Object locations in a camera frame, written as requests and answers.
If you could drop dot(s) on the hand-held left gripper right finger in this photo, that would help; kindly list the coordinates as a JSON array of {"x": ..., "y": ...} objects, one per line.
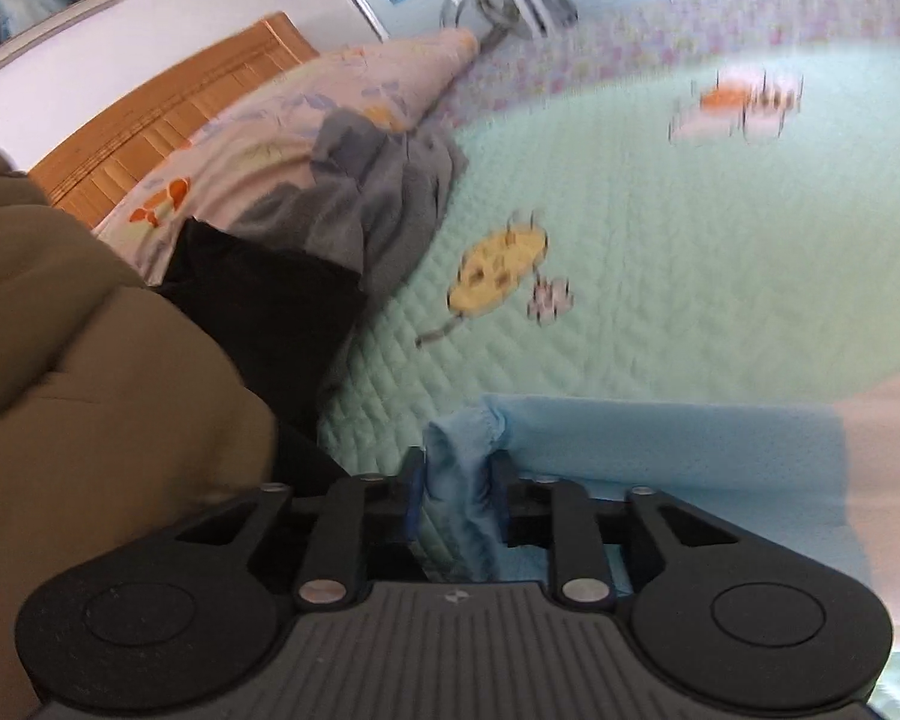
[{"x": 504, "y": 510}]

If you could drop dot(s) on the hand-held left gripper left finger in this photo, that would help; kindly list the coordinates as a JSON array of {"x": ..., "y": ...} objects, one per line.
[{"x": 414, "y": 495}]

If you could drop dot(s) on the light blue white jacket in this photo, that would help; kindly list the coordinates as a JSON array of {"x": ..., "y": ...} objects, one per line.
[{"x": 645, "y": 450}]

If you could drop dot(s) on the grey cloth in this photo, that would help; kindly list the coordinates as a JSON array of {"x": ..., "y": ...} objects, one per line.
[{"x": 390, "y": 187}]

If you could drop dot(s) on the bee print quilted bedspread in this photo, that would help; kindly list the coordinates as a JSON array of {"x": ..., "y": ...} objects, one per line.
[{"x": 682, "y": 255}]

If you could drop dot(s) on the floral pillow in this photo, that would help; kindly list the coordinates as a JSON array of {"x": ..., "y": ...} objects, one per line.
[{"x": 285, "y": 135}]

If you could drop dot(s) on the wooden headboard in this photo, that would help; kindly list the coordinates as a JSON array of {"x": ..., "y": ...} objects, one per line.
[{"x": 157, "y": 120}]

